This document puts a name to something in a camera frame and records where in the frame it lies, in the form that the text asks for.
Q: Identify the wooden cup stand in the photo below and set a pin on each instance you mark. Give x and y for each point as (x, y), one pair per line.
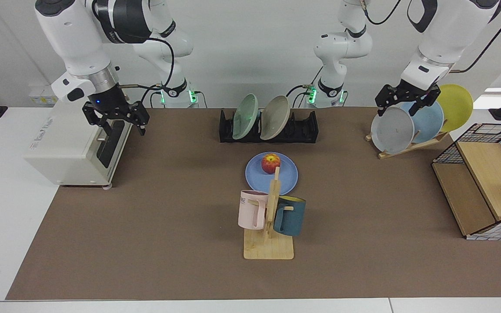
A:
(268, 250)

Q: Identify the dark teal cup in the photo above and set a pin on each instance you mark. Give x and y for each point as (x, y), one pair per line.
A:
(292, 219)

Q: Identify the yellow plate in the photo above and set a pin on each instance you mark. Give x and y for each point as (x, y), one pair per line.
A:
(457, 106)

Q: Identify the black dish rack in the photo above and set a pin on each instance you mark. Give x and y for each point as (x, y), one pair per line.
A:
(305, 128)

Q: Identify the brown table cloth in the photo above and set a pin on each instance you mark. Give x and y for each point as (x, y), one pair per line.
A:
(168, 217)

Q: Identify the pale green plate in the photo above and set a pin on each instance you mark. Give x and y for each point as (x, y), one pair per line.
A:
(245, 117)

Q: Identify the wooden plate rack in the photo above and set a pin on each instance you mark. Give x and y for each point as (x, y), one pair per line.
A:
(407, 150)

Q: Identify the grey white plate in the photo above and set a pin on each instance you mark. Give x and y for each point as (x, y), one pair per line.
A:
(392, 130)

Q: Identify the red yellow apple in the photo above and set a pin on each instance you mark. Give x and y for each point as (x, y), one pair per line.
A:
(271, 164)

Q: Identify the beige plate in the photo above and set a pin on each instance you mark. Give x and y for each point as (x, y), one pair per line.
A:
(275, 117)

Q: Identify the pale toaster oven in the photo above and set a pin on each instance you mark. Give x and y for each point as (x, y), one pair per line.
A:
(68, 148)

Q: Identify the white wall socket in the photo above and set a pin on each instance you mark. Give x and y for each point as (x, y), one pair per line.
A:
(41, 95)

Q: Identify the light blue plate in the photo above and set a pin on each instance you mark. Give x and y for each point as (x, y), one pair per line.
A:
(429, 121)

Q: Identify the pink cup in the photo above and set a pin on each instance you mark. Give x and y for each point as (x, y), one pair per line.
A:
(250, 213)

